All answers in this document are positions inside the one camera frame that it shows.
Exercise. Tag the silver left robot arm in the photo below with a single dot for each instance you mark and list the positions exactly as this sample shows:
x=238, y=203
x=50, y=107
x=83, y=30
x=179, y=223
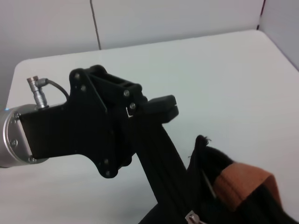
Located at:
x=11, y=140

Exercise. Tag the silver metal zipper pull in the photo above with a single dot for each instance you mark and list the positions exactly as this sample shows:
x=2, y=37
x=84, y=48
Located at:
x=192, y=217

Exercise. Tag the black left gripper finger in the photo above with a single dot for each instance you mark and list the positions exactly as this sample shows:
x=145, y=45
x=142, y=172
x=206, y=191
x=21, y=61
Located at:
x=170, y=114

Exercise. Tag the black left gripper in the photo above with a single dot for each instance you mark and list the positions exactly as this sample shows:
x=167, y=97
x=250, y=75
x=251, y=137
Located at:
x=77, y=130

